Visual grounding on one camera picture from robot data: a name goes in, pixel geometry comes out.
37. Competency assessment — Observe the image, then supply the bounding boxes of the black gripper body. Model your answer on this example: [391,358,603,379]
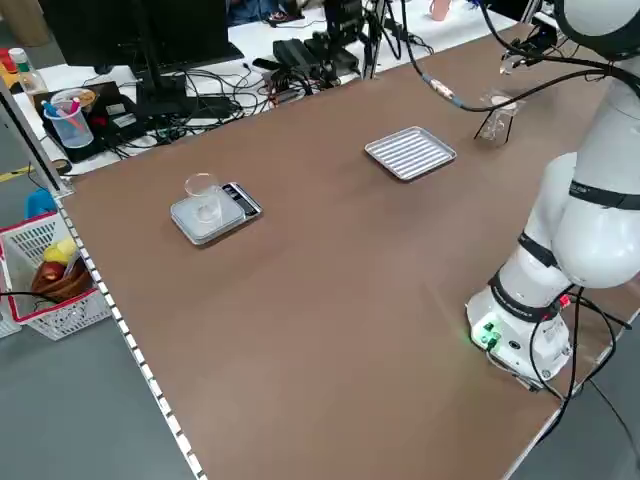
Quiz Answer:
[519,27,557,56]

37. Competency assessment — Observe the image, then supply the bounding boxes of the small glass beaker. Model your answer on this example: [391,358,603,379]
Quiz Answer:
[498,49,522,77]

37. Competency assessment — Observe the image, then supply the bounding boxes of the glass alcohol lamp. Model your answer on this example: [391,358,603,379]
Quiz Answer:
[482,107,511,146]

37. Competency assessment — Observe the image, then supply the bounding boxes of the black metal tripod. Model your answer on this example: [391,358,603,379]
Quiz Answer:
[473,102,514,146]

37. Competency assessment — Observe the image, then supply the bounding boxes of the large glass beaker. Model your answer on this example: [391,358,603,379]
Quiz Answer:
[183,171,224,227]

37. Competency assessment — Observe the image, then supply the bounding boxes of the ribbed metal tray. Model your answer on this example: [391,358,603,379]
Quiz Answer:
[363,125,459,183]

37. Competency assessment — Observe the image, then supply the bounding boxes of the black power supply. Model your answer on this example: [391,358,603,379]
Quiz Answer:
[272,37,321,69]

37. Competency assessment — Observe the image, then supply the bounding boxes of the silver digital scale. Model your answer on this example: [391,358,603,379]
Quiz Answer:
[169,182,264,247]

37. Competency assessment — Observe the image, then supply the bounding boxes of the black monitor stand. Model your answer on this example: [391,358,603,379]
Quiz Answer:
[133,0,194,119]

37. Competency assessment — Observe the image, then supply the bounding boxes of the black computer monitor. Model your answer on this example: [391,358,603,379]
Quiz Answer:
[38,0,246,67]

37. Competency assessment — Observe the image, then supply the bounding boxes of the black flat case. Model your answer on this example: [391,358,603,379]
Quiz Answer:
[42,82,139,164]

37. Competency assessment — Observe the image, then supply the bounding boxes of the clear cup with pens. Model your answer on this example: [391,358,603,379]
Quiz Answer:
[42,97,96,150]

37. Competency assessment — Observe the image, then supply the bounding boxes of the clear plastic bottle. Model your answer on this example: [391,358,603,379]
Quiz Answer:
[7,47,49,96]

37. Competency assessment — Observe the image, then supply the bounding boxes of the yellow toy fruit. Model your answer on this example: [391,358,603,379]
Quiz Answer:
[42,237,77,265]

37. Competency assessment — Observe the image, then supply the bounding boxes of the blue plastic item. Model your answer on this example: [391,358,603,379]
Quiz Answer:
[24,188,57,220]

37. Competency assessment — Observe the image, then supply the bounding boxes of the brown wicker bowl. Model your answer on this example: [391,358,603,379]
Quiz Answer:
[31,259,95,304]

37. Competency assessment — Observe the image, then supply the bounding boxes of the white plastic basket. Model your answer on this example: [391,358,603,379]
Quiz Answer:
[0,211,112,342]

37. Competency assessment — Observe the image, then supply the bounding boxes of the black camera stand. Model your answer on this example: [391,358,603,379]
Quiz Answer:
[322,0,384,81]

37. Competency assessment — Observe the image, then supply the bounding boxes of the black cable bundle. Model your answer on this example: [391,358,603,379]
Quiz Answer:
[89,64,321,151]

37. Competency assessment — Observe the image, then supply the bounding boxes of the aluminium frame post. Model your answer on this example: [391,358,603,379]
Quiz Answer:
[0,77,74,195]

